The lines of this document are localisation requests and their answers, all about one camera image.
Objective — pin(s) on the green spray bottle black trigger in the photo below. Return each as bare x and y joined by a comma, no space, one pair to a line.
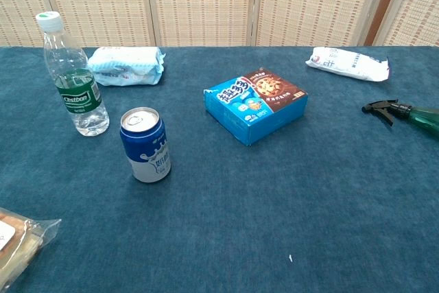
422,118

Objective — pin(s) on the clear water bottle green label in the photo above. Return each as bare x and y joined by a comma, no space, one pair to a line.
79,97

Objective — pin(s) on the blue cookie box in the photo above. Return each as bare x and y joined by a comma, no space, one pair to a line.
254,101

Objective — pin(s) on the blue and white drink can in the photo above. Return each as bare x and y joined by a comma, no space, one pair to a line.
147,149

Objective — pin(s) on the blue table cloth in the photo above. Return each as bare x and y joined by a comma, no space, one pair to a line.
240,204

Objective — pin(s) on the light blue wet wipes pack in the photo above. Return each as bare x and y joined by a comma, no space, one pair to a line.
127,66

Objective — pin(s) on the wide bamboo folding screen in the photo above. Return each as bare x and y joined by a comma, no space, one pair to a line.
199,1

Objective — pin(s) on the white plastic pouch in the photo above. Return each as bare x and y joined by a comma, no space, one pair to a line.
346,63

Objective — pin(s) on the narrow bamboo folding screen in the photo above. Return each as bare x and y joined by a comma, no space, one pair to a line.
418,8

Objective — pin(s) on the bread in clear bag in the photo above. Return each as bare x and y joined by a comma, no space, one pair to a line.
17,245

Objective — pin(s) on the brown wooden post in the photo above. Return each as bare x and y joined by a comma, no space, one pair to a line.
382,8

